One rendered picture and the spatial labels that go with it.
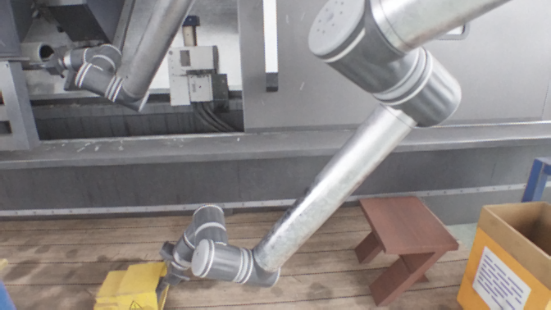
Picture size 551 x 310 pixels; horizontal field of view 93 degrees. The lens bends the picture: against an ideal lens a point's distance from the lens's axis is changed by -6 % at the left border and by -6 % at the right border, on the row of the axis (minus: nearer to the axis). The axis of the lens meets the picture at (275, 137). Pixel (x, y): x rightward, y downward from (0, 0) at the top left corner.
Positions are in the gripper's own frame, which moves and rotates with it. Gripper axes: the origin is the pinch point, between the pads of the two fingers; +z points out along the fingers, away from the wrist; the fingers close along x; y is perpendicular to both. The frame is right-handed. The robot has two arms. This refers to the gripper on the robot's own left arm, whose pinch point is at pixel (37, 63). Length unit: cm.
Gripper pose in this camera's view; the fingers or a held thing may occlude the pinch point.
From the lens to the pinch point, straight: 168.3
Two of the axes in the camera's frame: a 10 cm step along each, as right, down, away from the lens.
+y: -0.1, 6.1, 8.0
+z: -10.0, 0.4, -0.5
